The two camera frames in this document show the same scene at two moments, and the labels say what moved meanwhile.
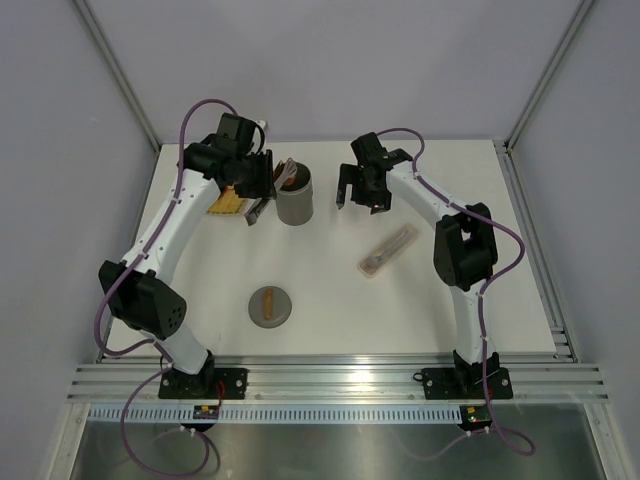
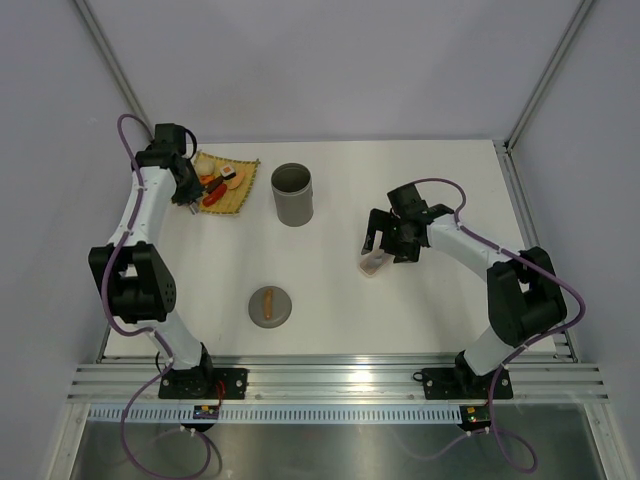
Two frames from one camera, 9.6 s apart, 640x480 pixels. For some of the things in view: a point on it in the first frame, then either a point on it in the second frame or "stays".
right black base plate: x=466 y=384 stays
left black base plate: x=208 y=383 stays
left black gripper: x=265 y=187 to x=193 y=193
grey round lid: x=281 y=308 stays
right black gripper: x=350 y=174 to x=382 y=220
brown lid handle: x=268 y=304 stays
